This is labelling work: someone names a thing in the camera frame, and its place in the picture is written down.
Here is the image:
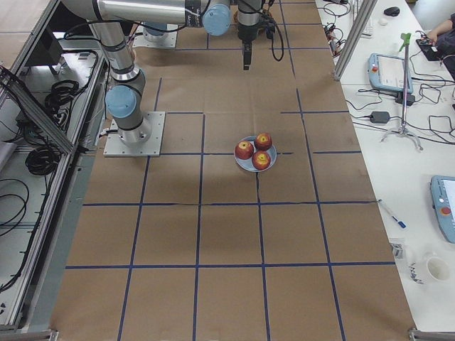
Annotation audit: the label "person at desk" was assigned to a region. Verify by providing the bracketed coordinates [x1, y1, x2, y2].
[427, 13, 454, 77]

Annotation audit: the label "light blue plate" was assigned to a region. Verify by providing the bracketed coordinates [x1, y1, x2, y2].
[234, 136, 277, 173]

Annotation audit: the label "metal tripod stand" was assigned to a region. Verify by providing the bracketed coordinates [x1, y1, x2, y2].
[380, 33, 424, 151]

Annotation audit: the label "red apple plate front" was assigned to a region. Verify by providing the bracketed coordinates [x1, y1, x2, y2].
[252, 151, 272, 171]

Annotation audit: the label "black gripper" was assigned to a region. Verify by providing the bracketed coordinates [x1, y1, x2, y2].
[237, 22, 258, 70]

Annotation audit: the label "blue teach pendant far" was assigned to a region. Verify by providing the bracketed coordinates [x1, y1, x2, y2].
[368, 53, 414, 94]

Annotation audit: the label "blue white pen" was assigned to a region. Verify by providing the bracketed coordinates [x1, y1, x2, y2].
[378, 199, 407, 229]

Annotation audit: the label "red apple plate back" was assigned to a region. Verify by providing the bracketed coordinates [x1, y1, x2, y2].
[254, 132, 273, 151]

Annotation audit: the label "small grey box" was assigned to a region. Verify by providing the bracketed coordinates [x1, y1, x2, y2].
[390, 242, 405, 259]

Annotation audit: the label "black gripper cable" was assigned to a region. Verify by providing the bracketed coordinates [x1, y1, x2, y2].
[259, 10, 286, 62]

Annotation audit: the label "aluminium frame post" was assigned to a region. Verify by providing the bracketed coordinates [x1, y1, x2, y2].
[333, 0, 377, 81]

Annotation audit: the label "blue teach pendant near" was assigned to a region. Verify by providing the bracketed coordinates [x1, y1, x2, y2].
[430, 175, 455, 244]

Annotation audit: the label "woven wicker basket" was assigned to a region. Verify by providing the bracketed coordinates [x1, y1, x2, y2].
[233, 10, 273, 35]

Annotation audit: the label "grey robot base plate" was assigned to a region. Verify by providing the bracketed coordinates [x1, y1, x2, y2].
[103, 112, 166, 157]

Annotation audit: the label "black power adapter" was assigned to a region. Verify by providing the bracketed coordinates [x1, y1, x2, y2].
[368, 111, 390, 124]

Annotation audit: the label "red apple plate left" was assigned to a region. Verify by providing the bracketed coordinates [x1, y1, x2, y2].
[235, 140, 255, 160]

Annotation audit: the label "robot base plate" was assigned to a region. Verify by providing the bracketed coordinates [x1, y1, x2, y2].
[132, 32, 177, 49]

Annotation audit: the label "black computer mouse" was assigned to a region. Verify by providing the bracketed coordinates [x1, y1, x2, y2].
[383, 6, 400, 17]

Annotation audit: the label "red apple plate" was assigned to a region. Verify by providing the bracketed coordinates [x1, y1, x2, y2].
[254, 132, 273, 151]
[252, 151, 272, 171]
[235, 140, 255, 160]

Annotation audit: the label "coiled black cables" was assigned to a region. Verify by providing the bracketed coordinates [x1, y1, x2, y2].
[44, 80, 81, 121]

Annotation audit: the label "blue teach pendant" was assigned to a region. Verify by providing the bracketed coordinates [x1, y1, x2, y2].
[430, 175, 455, 244]
[368, 53, 414, 94]

